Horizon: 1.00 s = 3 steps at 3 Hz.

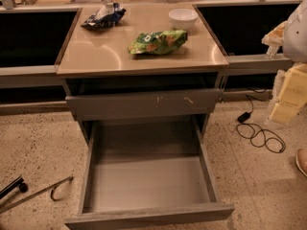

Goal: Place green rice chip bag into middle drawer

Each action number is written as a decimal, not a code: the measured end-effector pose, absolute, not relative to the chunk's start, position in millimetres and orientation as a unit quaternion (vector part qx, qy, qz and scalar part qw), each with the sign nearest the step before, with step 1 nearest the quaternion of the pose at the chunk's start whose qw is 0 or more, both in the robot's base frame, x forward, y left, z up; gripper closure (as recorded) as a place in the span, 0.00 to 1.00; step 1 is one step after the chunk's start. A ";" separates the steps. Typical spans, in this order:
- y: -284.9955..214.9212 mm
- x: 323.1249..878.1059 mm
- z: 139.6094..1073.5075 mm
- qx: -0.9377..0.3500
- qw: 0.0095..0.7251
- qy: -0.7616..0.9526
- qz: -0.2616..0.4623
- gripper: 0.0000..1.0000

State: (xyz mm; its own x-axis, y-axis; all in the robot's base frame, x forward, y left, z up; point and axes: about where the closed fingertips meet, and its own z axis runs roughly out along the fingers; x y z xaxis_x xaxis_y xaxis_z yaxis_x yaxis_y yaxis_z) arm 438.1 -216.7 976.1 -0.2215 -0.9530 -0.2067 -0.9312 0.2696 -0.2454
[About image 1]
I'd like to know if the green rice chip bag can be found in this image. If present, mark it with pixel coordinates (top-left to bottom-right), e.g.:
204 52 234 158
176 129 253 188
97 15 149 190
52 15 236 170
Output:
128 30 188 56

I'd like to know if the blue white snack bag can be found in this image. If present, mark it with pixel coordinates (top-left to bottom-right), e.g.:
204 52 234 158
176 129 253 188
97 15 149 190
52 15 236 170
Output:
82 3 126 31

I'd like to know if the metal rod with hook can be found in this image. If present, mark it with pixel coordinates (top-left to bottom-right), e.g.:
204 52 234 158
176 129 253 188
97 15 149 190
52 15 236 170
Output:
0 176 73 214

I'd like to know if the black caster leg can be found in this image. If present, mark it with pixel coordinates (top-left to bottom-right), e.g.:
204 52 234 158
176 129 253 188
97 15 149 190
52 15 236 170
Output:
0 176 28 199

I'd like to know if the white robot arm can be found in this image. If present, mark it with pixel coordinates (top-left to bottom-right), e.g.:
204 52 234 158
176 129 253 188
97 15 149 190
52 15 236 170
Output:
261 0 307 124

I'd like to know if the brown shoe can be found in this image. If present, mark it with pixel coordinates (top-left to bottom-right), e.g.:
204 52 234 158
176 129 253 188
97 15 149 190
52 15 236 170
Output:
295 149 307 177

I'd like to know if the black power adapter cable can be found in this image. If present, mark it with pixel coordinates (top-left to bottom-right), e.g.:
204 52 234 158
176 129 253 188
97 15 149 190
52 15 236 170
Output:
235 87 287 154

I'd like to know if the white bowl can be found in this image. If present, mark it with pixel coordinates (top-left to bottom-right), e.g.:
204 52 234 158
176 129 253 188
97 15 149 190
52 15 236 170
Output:
169 9 199 30

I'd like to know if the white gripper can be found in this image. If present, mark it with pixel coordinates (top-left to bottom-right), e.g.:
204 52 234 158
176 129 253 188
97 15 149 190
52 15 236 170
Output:
261 22 307 125

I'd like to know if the open middle drawer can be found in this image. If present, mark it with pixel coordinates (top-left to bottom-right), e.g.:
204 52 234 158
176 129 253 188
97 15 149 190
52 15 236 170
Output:
65 117 234 230

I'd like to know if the closed top drawer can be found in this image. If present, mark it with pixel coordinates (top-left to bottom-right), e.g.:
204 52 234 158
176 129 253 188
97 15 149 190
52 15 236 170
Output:
66 88 219 121

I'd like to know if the grey drawer cabinet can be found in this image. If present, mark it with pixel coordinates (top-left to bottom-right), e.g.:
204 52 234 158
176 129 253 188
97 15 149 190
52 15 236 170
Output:
57 4 228 138

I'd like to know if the clear plastic bottle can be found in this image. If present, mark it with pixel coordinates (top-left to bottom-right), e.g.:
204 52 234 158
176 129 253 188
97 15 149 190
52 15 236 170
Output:
266 46 279 58

